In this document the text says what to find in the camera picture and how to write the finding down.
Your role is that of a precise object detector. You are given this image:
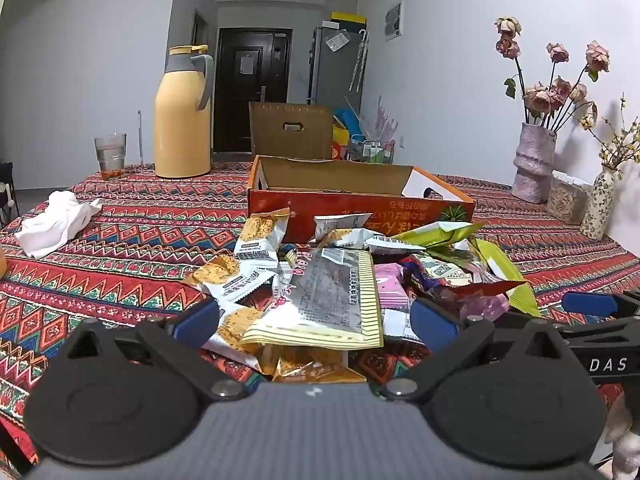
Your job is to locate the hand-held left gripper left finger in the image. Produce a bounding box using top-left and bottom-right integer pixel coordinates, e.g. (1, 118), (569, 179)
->
(64, 299), (250, 402)

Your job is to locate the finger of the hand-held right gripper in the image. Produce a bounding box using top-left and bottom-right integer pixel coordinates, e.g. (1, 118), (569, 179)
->
(561, 290), (640, 319)

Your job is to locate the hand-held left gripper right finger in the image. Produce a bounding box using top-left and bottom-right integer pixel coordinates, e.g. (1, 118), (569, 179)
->
(379, 298), (576, 403)

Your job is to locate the pink snack packet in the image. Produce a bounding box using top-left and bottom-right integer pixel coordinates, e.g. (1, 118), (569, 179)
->
(457, 292), (511, 321)
(374, 262), (411, 308)

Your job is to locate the dark colourful snack packet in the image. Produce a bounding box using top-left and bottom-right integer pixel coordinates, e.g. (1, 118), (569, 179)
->
(402, 252), (483, 293)

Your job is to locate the red silver foil packet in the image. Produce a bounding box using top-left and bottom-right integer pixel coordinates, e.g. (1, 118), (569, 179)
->
(440, 280), (528, 302)

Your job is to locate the green snack packet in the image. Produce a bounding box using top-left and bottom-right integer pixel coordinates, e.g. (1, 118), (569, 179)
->
(392, 221), (486, 248)
(472, 237), (543, 318)

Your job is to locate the pile of white cracker packets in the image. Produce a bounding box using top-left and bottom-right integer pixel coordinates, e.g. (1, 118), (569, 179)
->
(182, 208), (427, 373)

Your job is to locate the large silver yellow-edged packet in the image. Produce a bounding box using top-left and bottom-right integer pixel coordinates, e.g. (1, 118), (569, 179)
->
(240, 247), (385, 351)

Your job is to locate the orange cracker packet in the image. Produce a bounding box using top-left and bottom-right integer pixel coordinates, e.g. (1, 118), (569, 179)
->
(260, 345), (368, 385)

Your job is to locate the orange cardboard box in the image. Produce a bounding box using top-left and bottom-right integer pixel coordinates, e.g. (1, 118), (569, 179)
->
(247, 155), (476, 245)

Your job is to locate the patterned red tablecloth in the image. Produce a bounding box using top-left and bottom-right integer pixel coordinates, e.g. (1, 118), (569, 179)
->
(0, 160), (640, 476)

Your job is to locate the speckled slim vase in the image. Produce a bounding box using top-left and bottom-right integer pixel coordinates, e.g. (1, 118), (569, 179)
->
(580, 167), (616, 241)

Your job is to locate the clear container of seeds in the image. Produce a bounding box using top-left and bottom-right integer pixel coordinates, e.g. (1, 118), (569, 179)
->
(546, 171), (593, 226)

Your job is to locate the pink textured vase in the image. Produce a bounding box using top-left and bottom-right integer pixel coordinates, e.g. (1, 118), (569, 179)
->
(510, 122), (557, 205)

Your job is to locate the white crumpled cloth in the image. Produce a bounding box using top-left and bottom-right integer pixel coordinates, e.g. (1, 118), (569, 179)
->
(14, 191), (103, 260)

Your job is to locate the clear drinking glass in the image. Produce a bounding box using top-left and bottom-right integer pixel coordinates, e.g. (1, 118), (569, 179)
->
(94, 133), (127, 181)

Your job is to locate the yellow thermos jug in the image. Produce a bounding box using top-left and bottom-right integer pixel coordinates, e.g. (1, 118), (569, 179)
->
(153, 45), (215, 179)

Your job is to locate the pale pink feather decoration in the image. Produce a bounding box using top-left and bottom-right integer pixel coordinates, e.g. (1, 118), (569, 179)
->
(362, 95), (403, 148)

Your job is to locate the bunch of dried roses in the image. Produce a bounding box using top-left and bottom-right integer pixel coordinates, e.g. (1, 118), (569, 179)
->
(495, 16), (611, 131)

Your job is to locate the dark entrance door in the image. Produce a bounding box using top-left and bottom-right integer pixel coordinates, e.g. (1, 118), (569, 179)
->
(214, 28), (293, 155)

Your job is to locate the grey refrigerator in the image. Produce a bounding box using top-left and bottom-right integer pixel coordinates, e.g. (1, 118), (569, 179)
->
(307, 25), (370, 111)

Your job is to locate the hanging folded umbrella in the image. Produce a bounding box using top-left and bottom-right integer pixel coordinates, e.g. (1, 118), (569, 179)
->
(348, 30), (370, 93)

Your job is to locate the yellow box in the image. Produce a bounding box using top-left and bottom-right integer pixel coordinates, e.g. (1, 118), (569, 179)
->
(330, 11), (368, 32)

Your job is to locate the wire basket with bottles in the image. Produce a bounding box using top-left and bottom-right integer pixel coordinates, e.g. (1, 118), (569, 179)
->
(348, 135), (396, 165)

